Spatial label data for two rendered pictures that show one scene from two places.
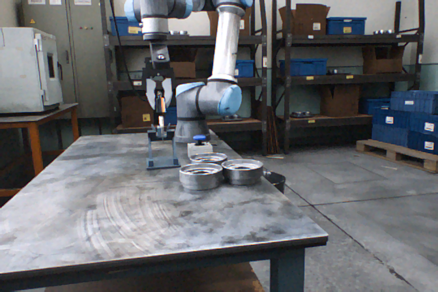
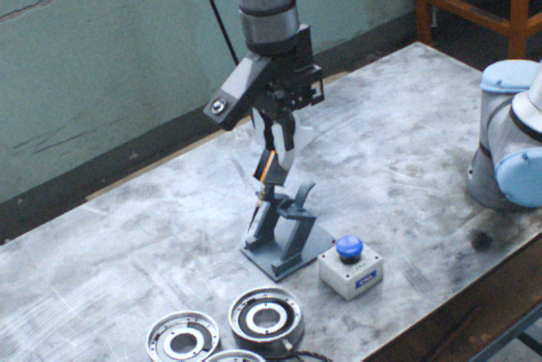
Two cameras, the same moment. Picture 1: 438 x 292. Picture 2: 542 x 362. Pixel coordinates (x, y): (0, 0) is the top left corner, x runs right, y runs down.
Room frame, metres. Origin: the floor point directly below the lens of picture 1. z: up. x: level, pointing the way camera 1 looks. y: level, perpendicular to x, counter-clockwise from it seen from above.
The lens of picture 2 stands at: (0.74, -0.68, 1.64)
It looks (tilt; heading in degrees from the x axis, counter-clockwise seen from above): 38 degrees down; 70
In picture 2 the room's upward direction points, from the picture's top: 8 degrees counter-clockwise
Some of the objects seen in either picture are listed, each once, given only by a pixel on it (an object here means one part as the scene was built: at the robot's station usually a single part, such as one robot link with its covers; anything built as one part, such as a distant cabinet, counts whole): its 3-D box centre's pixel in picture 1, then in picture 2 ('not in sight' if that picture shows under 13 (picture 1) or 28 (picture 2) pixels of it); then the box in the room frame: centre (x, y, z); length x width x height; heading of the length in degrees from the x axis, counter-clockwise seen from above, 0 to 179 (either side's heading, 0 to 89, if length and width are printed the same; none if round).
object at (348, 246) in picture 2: (199, 143); (349, 255); (1.12, 0.06, 0.85); 0.04 x 0.04 x 0.05
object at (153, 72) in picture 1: (156, 57); (281, 70); (1.09, 0.18, 1.12); 0.09 x 0.08 x 0.12; 11
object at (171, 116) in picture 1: (181, 114); not in sight; (4.57, 0.47, 0.56); 0.52 x 0.38 x 0.22; 98
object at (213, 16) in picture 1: (228, 21); not in sight; (4.66, -0.16, 1.70); 0.56 x 0.36 x 0.39; 96
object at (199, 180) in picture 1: (201, 176); (185, 346); (0.84, 0.04, 0.82); 0.10 x 0.10 x 0.04
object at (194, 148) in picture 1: (199, 150); (353, 265); (1.12, 0.06, 0.82); 0.08 x 0.07 x 0.05; 11
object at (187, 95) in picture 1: (191, 99); (517, 105); (1.46, 0.10, 0.97); 0.13 x 0.12 x 0.14; 60
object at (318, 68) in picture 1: (302, 67); not in sight; (4.87, -1.14, 1.11); 0.52 x 0.38 x 0.22; 101
